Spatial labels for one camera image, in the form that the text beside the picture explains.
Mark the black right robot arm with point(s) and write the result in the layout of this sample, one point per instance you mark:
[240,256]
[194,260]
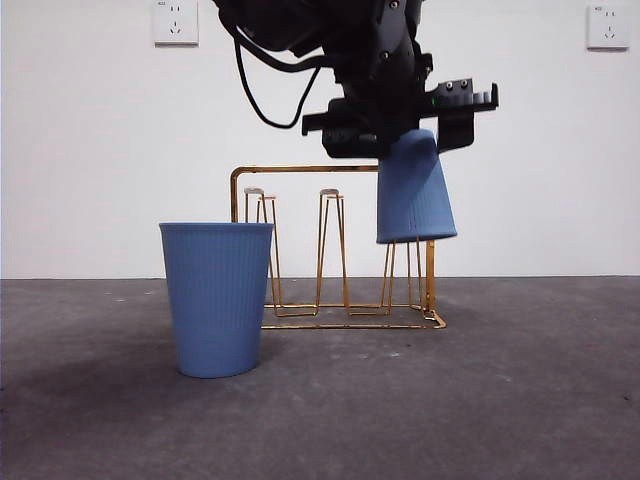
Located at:
[380,35]

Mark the blue ribbed plastic cup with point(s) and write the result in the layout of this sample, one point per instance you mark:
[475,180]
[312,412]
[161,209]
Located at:
[216,300]
[415,200]

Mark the white wall socket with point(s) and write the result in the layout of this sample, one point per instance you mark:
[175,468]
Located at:
[176,25]
[608,29]

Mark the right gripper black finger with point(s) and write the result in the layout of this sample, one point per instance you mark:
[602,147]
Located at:
[456,132]
[350,142]

